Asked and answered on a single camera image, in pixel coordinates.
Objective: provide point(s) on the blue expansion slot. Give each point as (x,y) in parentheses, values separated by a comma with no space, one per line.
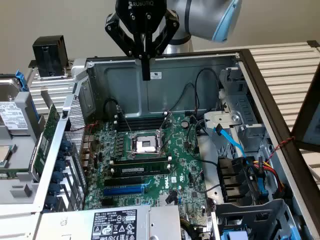
(122,191)

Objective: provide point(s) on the silver CPU socket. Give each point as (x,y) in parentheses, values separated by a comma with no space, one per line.
(146,146)

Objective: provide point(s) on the black plastic box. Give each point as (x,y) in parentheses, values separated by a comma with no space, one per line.
(50,55)

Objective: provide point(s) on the black plastic fan shroud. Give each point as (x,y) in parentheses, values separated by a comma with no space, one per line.
(230,175)

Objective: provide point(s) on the blue disk carrier rail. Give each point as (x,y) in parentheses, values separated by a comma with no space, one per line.
(21,82)

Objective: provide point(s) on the black table end cap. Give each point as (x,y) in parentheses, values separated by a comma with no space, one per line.
(313,43)

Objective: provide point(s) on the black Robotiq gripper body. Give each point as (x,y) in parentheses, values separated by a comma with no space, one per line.
(140,15)

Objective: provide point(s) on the green Dell motherboard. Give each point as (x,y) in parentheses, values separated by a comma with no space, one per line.
(180,150)

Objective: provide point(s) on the silver hard disk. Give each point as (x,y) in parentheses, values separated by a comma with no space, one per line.
(10,117)

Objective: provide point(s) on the green GPU with black cooler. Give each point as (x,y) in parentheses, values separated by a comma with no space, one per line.
(47,140)

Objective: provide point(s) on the blue plastic latch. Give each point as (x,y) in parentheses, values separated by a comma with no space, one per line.
(263,192)

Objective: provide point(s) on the silver CPU chip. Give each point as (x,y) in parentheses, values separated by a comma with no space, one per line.
(3,156)

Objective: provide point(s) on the long black expansion slot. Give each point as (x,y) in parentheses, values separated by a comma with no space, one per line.
(122,181)

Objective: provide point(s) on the open grey PC case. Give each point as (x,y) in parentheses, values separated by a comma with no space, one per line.
(175,87)

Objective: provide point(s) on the round coin battery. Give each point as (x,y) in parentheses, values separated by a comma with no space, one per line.
(184,123)

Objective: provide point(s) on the metal socket cover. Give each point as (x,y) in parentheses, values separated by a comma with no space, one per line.
(170,118)

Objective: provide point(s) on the thin metal locking lever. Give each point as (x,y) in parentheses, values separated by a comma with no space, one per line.
(131,151)
(125,122)

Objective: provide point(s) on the short black expansion slot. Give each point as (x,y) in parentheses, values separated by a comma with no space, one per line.
(107,202)

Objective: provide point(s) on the blue slot retention clip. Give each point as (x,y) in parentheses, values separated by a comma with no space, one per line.
(57,177)
(54,189)
(61,155)
(50,202)
(66,145)
(60,166)

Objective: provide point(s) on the grey parts rack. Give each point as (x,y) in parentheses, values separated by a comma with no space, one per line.
(22,185)

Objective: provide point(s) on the white label sticker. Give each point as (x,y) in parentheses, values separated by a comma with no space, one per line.
(156,75)

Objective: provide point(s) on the silver metal drive cage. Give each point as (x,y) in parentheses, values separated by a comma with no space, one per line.
(240,100)

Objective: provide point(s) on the dark framed panel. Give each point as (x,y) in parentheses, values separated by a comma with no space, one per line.
(303,125)

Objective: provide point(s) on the grey power supply unit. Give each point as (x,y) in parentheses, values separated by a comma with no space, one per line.
(75,225)

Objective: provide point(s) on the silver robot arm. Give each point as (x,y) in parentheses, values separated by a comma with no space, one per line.
(205,17)

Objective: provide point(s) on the grey disk bay cage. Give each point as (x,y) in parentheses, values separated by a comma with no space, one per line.
(250,207)

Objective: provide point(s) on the lilac blue plastic block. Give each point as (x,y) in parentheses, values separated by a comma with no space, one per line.
(235,236)

